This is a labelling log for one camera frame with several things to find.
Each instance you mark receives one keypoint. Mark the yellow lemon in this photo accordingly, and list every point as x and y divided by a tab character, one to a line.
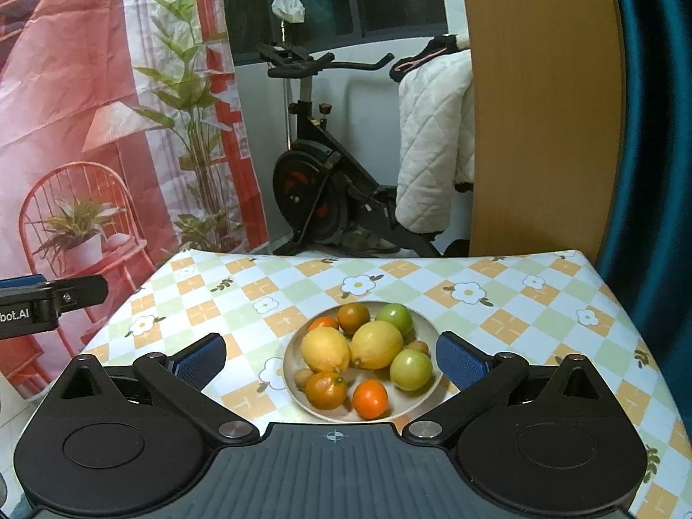
326	350
377	343

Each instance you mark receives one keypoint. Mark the red printed backdrop cloth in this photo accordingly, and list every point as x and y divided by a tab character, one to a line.
65	119

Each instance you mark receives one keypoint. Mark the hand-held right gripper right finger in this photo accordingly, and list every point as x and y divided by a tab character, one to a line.
459	361

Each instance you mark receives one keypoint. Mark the checkered floral tablecloth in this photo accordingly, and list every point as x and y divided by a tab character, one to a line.
540	346

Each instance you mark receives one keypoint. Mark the greenish orange tangerine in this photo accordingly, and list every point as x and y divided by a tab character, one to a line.
354	318
326	389

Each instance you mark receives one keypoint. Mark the black and pink garment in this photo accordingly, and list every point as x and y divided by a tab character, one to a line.
432	46

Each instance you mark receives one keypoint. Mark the beige round plate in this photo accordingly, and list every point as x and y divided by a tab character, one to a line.
403	403

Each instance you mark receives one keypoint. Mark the white cloth cap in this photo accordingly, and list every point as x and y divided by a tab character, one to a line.
289	9

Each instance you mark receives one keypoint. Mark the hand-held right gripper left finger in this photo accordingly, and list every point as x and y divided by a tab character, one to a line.
203	361

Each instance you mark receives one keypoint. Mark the wooden panel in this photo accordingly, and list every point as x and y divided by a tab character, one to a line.
540	119

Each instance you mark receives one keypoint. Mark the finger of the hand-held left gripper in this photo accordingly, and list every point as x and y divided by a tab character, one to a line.
86	292
21	282

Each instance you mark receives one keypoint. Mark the green apple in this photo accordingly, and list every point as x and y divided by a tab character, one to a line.
394	318
411	368

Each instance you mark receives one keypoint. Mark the black exercise bike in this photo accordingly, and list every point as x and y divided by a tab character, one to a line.
308	184

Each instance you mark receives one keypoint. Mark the white quilted blanket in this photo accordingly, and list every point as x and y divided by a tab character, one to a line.
427	146

